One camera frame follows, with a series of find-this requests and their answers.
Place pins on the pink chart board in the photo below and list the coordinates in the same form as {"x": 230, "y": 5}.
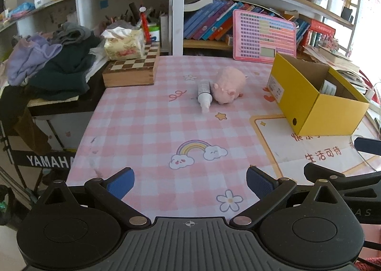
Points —
{"x": 262, "y": 35}

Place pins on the blue packet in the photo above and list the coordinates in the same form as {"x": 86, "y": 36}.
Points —
{"x": 20, "y": 9}

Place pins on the purple garment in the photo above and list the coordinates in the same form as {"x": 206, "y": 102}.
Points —
{"x": 29, "y": 56}

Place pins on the wooden chessboard box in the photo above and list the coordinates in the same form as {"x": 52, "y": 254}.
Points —
{"x": 131, "y": 71}

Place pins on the dark green garment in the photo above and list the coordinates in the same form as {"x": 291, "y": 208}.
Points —
{"x": 65, "y": 74}

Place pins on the black cloth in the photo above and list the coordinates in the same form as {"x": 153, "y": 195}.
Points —
{"x": 13, "y": 110}

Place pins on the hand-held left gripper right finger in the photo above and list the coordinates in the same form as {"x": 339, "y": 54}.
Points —
{"x": 259, "y": 183}

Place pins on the row of thin blue books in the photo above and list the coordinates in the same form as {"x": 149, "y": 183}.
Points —
{"x": 301, "y": 32}

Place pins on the white green jar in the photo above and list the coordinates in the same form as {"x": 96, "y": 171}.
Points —
{"x": 154, "y": 32}

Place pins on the stack of books and papers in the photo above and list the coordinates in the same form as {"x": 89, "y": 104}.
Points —
{"x": 342, "y": 65}

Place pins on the white plastic bottle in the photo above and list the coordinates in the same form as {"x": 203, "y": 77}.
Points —
{"x": 205, "y": 95}

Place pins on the white plug adapter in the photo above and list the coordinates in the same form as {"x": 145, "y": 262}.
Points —
{"x": 371, "y": 92}

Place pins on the row of colourful books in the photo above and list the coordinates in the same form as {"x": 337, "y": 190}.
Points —
{"x": 211, "y": 20}

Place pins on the white thick book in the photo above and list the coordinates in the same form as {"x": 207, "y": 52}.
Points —
{"x": 198, "y": 1}

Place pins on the wall poster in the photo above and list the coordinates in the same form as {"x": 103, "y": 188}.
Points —
{"x": 373, "y": 0}

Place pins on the pink plush pig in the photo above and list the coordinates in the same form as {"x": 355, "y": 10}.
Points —
{"x": 227, "y": 86}

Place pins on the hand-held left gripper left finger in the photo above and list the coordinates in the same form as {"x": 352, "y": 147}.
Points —
{"x": 120, "y": 183}

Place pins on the pink checked tablecloth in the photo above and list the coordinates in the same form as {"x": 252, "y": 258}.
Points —
{"x": 148, "y": 128}

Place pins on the red marker toy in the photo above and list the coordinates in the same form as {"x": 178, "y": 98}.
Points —
{"x": 145, "y": 23}

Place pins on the grey garment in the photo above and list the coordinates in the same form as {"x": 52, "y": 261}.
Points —
{"x": 71, "y": 32}

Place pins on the brown cloth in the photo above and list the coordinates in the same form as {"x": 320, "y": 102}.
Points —
{"x": 32, "y": 131}

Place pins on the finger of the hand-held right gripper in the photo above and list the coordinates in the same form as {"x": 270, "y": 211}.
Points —
{"x": 357, "y": 183}
{"x": 369, "y": 146}

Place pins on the red book box set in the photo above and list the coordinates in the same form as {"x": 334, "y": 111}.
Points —
{"x": 321, "y": 32}

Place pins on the white bookshelf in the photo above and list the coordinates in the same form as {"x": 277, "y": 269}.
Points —
{"x": 177, "y": 14}

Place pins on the floral tissue box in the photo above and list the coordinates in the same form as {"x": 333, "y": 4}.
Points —
{"x": 123, "y": 46}

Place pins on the yellow cardboard box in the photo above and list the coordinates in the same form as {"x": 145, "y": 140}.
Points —
{"x": 333, "y": 116}

